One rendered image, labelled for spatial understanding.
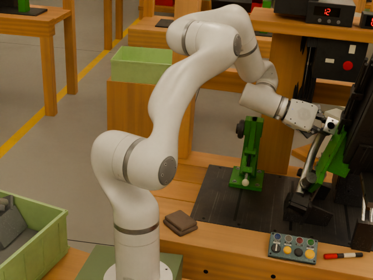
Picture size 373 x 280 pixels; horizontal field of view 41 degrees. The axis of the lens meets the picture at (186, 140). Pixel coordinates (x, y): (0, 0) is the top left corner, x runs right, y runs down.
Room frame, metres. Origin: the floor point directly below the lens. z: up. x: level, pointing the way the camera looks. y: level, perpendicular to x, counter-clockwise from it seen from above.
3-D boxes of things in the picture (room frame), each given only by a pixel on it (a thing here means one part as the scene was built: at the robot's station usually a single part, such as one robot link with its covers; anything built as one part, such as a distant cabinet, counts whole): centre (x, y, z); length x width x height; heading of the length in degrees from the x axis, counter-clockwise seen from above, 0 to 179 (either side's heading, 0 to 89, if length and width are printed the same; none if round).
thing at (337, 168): (1.50, -0.52, 1.17); 0.13 x 0.12 x 0.20; 79
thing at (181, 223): (1.39, 0.00, 0.91); 0.10 x 0.08 x 0.03; 40
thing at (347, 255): (1.28, -0.53, 0.91); 0.13 x 0.02 x 0.02; 100
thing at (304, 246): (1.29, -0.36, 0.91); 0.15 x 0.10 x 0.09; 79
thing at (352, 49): (1.77, -0.54, 1.43); 0.17 x 0.12 x 0.15; 79
